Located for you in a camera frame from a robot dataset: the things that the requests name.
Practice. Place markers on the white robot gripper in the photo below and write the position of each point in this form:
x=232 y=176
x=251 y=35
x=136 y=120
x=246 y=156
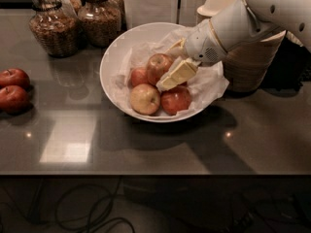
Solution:
x=201 y=43

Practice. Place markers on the red-yellow apple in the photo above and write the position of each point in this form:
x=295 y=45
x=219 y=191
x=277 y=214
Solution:
x=157 y=66

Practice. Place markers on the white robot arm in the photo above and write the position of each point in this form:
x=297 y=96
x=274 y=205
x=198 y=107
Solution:
x=242 y=22

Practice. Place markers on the red front right apple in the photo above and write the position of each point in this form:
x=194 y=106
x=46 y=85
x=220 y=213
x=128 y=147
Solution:
x=175 y=100

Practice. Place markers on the red back left apple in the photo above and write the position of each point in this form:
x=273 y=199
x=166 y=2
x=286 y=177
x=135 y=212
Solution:
x=138 y=76

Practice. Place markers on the yellow-green front apple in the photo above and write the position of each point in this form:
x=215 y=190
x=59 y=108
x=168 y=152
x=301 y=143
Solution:
x=144 y=99

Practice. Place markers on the white ceramic bowl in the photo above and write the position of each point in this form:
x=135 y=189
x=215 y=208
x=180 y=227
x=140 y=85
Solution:
x=113 y=59

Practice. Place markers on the upper red apple on table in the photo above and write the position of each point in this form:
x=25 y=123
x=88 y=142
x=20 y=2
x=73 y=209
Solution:
x=14 y=76

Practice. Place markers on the red apple on table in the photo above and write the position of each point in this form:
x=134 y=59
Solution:
x=14 y=76
x=14 y=99

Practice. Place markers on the lower red apple on table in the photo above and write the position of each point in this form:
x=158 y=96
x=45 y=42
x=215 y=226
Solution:
x=14 y=99

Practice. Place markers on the white paper liner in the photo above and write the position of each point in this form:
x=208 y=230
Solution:
x=207 y=81

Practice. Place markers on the front stack of paper bowls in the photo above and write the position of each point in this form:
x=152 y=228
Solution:
x=246 y=66

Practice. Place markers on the stack of paper bowls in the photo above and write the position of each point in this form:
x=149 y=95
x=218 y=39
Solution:
x=246 y=66
x=211 y=8

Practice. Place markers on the back stack of paper bowls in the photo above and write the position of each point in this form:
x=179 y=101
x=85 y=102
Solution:
x=211 y=8

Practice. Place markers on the right glass granola jar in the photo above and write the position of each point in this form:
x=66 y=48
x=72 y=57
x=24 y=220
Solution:
x=101 y=21

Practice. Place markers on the glass granola jar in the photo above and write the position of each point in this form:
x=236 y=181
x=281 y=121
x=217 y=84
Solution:
x=101 y=21
x=56 y=32

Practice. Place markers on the left glass granola jar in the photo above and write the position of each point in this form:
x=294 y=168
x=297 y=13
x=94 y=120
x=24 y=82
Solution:
x=56 y=32

